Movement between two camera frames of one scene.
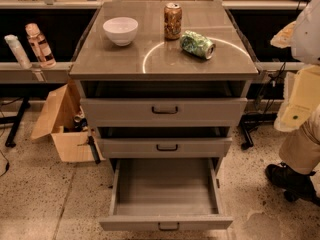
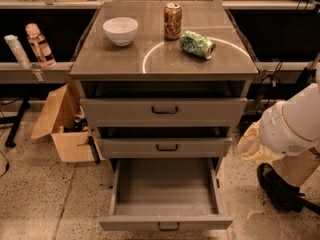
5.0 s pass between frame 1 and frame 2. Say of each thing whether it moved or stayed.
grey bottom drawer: stayed
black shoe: moved
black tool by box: stayed
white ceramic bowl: stayed
